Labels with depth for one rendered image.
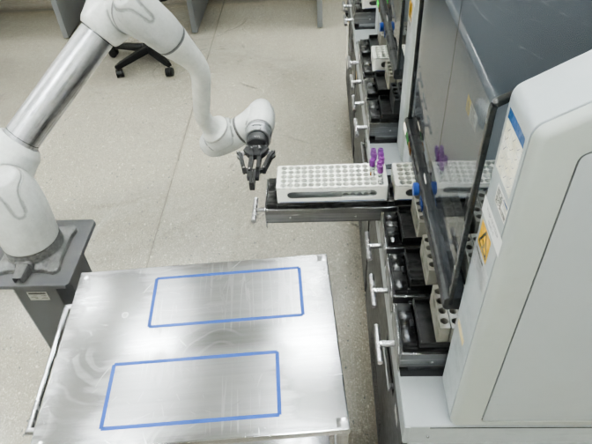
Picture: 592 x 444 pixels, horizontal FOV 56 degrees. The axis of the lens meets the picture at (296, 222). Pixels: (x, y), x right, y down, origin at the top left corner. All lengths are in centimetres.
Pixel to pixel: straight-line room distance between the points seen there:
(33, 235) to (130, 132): 192
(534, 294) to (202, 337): 68
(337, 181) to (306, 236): 110
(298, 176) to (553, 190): 89
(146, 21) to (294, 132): 180
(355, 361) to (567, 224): 145
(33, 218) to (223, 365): 68
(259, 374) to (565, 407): 59
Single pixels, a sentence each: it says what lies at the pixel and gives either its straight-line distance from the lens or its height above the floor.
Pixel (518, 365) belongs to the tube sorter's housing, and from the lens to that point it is 104.
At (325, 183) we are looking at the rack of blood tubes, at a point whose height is 86.
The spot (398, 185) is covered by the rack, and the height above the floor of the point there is 86.
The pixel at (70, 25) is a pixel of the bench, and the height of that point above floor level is 7.
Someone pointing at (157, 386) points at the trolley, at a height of 82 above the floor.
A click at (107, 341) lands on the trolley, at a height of 82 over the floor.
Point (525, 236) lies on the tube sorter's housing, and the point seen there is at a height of 127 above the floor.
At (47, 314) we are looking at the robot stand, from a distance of 181.
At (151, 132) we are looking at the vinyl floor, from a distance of 340.
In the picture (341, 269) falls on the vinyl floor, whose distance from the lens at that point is 241.
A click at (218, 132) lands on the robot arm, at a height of 74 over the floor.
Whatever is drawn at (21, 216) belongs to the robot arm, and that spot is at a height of 89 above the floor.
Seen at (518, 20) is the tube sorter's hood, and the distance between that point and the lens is 94.
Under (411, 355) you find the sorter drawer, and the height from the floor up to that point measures 80.
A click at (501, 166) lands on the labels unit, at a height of 133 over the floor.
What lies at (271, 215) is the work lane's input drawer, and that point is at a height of 79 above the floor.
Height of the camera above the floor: 180
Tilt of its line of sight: 43 degrees down
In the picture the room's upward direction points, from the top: 4 degrees counter-clockwise
